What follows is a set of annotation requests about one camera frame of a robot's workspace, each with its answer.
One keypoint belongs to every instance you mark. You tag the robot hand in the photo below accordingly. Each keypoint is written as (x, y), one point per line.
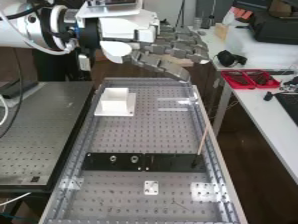
(128, 28)

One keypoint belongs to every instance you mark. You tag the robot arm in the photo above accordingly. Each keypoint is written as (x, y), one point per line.
(27, 30)

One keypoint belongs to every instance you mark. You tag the large steel nut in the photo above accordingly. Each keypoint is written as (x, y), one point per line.
(135, 159)

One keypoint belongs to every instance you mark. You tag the small steel nut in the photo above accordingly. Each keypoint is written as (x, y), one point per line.
(114, 158)

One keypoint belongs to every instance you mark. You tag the small white box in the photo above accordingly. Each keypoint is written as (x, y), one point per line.
(116, 101)

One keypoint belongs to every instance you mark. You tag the red tray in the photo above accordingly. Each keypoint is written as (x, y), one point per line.
(265, 78)
(239, 79)

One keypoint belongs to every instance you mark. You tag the white desk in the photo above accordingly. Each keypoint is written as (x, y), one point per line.
(267, 55)
(267, 126)

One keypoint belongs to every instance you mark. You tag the black case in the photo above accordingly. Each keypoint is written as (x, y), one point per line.
(277, 28)

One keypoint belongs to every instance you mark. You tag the thin stick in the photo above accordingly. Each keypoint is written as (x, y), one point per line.
(203, 140)

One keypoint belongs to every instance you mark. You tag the clear box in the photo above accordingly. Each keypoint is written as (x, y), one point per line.
(214, 143)

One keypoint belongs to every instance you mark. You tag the black plate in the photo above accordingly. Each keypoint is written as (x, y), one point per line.
(168, 163)

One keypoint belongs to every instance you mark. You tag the black keyboard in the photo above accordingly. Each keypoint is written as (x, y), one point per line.
(289, 106)

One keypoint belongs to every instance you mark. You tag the small white square plate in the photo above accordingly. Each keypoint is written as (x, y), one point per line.
(151, 187)

